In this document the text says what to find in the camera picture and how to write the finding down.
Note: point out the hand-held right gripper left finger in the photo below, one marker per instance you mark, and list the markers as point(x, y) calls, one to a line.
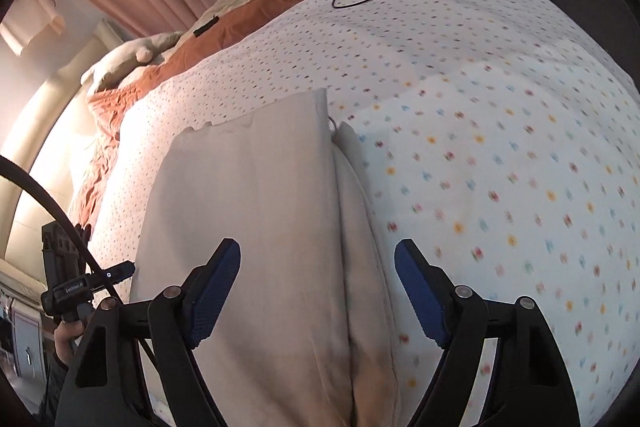
point(212, 297)

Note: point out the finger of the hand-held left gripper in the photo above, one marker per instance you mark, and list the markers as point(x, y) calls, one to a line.
point(117, 274)

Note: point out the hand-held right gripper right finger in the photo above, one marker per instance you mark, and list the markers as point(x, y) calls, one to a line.
point(420, 292)

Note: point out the beige zip jacket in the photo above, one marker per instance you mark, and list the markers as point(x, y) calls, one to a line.
point(250, 207)

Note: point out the person's left forearm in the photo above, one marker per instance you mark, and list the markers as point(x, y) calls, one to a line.
point(52, 387)

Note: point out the person's left hand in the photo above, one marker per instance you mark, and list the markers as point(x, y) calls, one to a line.
point(65, 342)

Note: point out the grey storage cabinet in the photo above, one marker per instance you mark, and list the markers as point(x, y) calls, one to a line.
point(22, 332)

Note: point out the cream bed headboard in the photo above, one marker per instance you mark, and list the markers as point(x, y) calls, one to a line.
point(50, 147)

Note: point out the white dotted duvet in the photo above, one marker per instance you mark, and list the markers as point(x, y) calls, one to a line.
point(475, 107)

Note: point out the beige plush pillow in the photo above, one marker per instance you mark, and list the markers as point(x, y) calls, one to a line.
point(125, 62)

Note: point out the small black device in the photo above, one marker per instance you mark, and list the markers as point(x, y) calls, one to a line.
point(206, 27)

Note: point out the orange-brown quilt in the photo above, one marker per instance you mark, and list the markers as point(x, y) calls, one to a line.
point(240, 12)

